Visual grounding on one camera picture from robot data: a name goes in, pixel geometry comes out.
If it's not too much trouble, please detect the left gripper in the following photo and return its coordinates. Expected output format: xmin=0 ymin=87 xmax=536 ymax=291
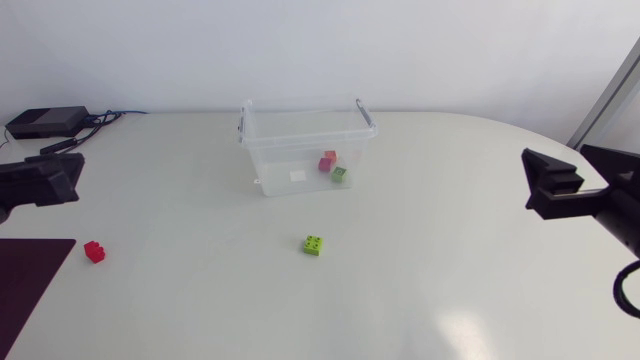
xmin=0 ymin=152 xmax=86 ymax=225

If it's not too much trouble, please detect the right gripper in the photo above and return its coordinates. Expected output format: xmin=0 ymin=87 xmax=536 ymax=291
xmin=521 ymin=143 xmax=640 ymax=222

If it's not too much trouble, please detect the red toy brick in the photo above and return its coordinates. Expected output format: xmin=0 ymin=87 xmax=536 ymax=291
xmin=83 ymin=240 xmax=107 ymax=265

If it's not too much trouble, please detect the lime green toy brick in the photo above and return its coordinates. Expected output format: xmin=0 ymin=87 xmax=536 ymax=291
xmin=302 ymin=234 xmax=325 ymax=257

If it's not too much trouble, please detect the clear plastic container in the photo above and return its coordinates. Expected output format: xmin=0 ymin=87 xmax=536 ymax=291
xmin=238 ymin=97 xmax=379 ymax=198

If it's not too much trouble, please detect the black power brick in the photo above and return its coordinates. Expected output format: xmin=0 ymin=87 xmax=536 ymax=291
xmin=4 ymin=105 xmax=92 ymax=141

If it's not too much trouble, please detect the dark mat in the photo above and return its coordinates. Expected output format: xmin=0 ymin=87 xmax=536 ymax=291
xmin=0 ymin=238 xmax=78 ymax=359

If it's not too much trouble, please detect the black looped cable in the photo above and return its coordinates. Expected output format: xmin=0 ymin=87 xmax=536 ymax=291
xmin=613 ymin=259 xmax=640 ymax=320

